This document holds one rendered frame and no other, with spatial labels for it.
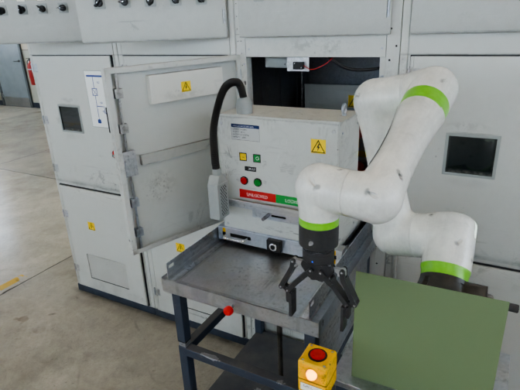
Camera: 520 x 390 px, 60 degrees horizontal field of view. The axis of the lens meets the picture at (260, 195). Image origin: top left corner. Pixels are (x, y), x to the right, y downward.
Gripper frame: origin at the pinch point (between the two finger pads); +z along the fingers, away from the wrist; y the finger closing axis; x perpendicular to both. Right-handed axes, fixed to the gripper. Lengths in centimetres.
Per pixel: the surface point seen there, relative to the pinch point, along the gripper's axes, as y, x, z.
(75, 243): 204, -85, 64
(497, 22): -28, -85, -66
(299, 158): 28, -53, -24
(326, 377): -4.0, 3.7, 14.4
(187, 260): 65, -31, 15
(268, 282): 31.5, -33.4, 17.4
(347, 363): -3.2, -17.0, 26.9
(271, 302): 25.1, -22.9, 17.4
